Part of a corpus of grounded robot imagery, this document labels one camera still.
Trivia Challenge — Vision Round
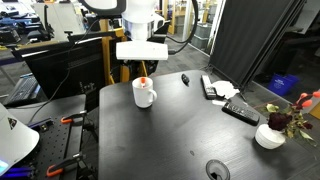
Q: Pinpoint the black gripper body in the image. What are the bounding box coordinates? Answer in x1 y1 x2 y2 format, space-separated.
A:
129 59 158 73

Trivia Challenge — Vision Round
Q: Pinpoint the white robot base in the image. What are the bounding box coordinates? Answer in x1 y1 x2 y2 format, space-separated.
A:
0 102 41 178

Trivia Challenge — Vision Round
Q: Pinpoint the white ceramic mug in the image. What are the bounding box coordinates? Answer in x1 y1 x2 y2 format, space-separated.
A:
131 76 158 109

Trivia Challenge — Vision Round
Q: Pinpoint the grey storage bin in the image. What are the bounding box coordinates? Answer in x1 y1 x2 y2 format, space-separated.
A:
190 33 210 51
193 22 213 39

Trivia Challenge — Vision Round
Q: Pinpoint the long grey black remote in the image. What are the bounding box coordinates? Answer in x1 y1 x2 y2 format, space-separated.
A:
200 74 218 100

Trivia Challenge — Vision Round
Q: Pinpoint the orange black bar clamp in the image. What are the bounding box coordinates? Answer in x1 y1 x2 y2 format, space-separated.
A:
59 110 88 125
45 152 84 178

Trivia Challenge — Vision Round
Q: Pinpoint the small white paper note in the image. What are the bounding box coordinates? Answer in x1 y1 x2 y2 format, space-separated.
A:
211 99 228 107

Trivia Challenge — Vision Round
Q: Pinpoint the crumpled white tissue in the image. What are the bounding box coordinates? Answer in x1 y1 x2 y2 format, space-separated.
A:
211 80 241 100

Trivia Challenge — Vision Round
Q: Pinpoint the black folding partition panel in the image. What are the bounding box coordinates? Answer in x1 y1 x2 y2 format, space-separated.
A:
208 0 308 90

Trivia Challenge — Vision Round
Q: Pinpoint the black tv remote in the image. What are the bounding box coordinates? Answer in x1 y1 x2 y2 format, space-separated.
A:
221 101 261 127

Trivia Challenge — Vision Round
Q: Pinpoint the blue black electronic box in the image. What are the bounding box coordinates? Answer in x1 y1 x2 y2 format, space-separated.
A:
28 117 54 133

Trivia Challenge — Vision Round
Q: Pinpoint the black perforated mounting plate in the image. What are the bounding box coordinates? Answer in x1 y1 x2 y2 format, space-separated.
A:
31 114 84 180

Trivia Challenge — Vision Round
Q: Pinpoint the black computer keyboard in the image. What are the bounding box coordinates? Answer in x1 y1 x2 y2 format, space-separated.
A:
3 75 40 106

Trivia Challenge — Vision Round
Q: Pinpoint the blue plastic bin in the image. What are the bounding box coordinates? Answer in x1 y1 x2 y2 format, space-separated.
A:
267 73 300 97

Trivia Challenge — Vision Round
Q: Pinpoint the white ribbed vase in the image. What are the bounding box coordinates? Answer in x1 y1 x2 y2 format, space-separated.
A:
254 123 287 150

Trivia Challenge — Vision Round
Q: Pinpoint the dark rose flower bouquet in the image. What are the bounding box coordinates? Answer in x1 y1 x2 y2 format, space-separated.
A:
264 90 320 148

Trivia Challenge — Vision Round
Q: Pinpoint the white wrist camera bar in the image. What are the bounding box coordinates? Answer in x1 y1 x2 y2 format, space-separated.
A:
115 40 169 62

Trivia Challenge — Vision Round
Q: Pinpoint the yellow wooden frame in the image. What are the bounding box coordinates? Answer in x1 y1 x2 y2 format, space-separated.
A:
99 18 149 86

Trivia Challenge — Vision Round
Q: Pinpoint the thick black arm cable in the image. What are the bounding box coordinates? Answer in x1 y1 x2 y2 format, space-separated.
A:
166 0 200 56

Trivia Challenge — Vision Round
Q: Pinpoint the round table cable grommet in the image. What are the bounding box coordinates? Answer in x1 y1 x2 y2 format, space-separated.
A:
205 158 232 180

